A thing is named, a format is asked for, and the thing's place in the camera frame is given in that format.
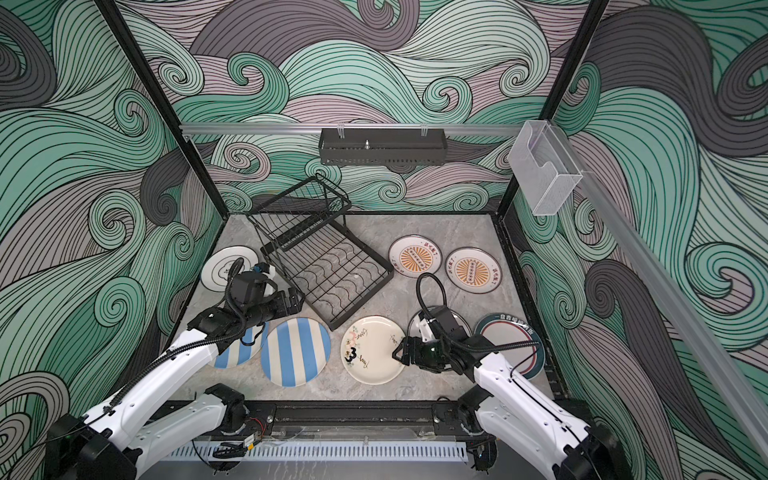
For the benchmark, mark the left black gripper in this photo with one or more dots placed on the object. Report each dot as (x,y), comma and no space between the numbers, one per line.
(283,308)

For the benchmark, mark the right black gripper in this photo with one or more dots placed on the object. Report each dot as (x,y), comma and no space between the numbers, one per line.
(415,357)

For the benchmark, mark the cream floral plate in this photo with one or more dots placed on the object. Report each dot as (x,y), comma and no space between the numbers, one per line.
(366,350)

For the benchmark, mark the blue striped plate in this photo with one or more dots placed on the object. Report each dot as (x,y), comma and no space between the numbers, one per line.
(241,351)
(295,352)

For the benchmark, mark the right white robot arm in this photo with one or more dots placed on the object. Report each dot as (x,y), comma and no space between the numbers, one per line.
(504,404)

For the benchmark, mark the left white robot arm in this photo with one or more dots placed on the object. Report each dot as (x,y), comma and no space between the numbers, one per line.
(120,439)

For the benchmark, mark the black dish rack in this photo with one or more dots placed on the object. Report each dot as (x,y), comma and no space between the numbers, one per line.
(304,233)

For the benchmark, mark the white plate red characters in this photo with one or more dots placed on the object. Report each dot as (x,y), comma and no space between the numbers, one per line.
(410,327)

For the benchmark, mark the left sunburst pattern plate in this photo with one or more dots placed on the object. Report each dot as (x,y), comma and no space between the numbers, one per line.
(412,255)

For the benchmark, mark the sunburst pattern plate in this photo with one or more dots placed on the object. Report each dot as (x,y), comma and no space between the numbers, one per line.
(412,255)
(473,270)

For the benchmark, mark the right sunburst pattern plate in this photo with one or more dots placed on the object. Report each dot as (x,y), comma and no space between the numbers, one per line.
(473,270)

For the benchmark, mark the white plate teal red rim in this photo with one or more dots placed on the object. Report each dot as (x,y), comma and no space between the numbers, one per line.
(504,328)

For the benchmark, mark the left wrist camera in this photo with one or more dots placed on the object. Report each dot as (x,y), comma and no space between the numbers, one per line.
(251,288)

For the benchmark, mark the white plate green ring motif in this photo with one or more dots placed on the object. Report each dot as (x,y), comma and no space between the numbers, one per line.
(215,272)

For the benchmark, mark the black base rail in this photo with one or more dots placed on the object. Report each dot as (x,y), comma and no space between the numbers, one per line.
(285,418)

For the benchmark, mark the white slotted cable duct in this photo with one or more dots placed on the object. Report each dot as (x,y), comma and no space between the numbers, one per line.
(333,451)

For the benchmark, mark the black hanging wall tray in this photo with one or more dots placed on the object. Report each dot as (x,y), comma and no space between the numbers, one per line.
(384,147)

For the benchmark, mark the black corner frame post right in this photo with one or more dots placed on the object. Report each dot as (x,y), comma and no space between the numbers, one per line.
(573,58)

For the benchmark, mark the black corner frame post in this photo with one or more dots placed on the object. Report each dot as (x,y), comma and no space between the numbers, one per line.
(573,58)
(130,47)

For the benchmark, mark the aluminium rail back wall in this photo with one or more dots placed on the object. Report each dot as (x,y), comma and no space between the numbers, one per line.
(275,128)

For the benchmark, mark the aluminium rail wall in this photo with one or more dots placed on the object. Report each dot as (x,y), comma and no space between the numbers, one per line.
(734,388)
(275,128)

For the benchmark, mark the clear plastic wall bin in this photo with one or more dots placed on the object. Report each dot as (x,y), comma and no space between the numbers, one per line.
(545,165)

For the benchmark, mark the black corner frame post left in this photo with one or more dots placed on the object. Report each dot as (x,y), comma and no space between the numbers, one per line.
(130,47)

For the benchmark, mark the aluminium rail right wall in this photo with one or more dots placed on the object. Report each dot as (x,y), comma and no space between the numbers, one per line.
(734,388)

